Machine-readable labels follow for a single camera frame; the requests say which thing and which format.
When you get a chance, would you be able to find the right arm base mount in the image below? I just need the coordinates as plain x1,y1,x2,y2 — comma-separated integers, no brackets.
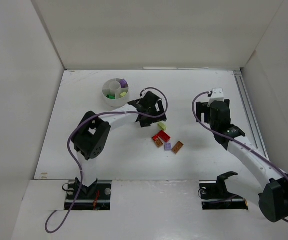
197,171,248,211

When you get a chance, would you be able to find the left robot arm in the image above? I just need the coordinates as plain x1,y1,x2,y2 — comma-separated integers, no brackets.
67,87,168,196

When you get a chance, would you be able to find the purple butterfly curved lego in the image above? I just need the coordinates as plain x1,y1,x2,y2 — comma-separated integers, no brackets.
119,79,127,88

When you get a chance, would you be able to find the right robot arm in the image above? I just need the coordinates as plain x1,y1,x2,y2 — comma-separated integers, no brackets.
192,98,288,223

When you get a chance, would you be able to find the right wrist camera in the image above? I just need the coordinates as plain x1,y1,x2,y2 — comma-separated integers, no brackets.
207,88,224,107

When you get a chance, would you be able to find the brown lego plate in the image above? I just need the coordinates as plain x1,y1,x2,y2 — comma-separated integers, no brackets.
154,138,163,148
171,141,183,154

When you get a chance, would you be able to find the white round divided container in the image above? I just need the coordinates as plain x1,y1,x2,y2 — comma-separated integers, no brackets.
102,78,130,108

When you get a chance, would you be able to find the lavender 2x2 lego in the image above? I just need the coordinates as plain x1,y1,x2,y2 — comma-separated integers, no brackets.
164,142,172,151

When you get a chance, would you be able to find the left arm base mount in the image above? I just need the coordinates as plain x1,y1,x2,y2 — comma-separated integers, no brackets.
62,179,112,211

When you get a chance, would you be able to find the small red curved lego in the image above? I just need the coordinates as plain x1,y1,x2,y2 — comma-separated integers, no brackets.
152,134,159,142

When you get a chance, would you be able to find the aluminium rail right side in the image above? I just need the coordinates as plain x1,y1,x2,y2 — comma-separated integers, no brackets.
233,70,268,157

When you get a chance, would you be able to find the red lego brick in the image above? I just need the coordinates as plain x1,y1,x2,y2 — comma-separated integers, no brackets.
157,130,171,143

